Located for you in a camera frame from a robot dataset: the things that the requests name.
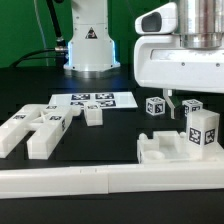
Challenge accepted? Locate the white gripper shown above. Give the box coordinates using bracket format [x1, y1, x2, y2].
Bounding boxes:
[134, 35, 224, 119]

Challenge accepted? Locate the white chair seat plate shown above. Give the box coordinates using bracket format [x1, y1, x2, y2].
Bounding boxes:
[137, 131, 224, 165]

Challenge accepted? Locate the white tagged cube near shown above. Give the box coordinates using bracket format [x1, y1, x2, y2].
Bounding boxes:
[146, 97, 165, 116]

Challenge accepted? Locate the white tagged cube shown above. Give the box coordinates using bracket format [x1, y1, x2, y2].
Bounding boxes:
[146, 97, 165, 116]
[182, 99, 203, 115]

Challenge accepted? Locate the white tagged cube far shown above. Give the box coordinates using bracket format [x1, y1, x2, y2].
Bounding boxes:
[182, 99, 203, 115]

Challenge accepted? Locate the white tag sheet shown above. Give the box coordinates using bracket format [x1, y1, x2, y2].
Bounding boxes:
[49, 92, 137, 109]

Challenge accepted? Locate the white U-shaped fence rail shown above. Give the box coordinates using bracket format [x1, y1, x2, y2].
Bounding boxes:
[0, 143, 224, 200]

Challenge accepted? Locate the black cable on base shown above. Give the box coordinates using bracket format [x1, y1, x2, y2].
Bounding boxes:
[9, 0, 69, 69]

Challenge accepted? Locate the white chair back frame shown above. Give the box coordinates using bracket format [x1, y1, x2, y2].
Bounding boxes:
[0, 104, 81, 160]

